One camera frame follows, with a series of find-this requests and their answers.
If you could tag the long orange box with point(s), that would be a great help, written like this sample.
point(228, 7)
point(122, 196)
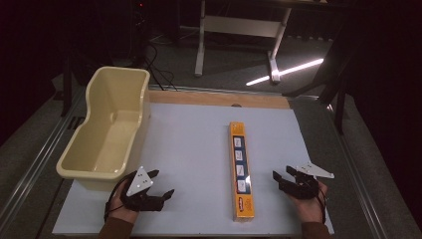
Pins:
point(241, 172)

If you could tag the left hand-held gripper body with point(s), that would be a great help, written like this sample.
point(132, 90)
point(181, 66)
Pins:
point(140, 182)

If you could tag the white desk frame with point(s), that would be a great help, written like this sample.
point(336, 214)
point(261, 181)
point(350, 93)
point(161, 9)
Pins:
point(242, 26)

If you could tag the cream plastic tub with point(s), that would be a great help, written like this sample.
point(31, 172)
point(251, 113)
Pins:
point(109, 139)

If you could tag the person's left hand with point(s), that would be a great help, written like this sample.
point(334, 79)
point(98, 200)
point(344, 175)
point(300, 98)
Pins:
point(116, 205)

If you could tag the person's right hand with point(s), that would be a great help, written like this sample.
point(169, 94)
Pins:
point(310, 207)

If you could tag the black stand leg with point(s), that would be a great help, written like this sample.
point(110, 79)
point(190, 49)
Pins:
point(67, 89)

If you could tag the dark metal stand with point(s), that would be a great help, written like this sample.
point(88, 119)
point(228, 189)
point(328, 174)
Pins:
point(331, 83)

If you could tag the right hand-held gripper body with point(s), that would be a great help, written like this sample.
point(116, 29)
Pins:
point(307, 184)

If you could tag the white table mat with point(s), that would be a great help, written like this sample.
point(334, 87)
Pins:
point(195, 156)

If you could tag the metal floor rail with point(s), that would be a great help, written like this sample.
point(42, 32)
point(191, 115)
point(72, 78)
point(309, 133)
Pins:
point(36, 159)
point(360, 186)

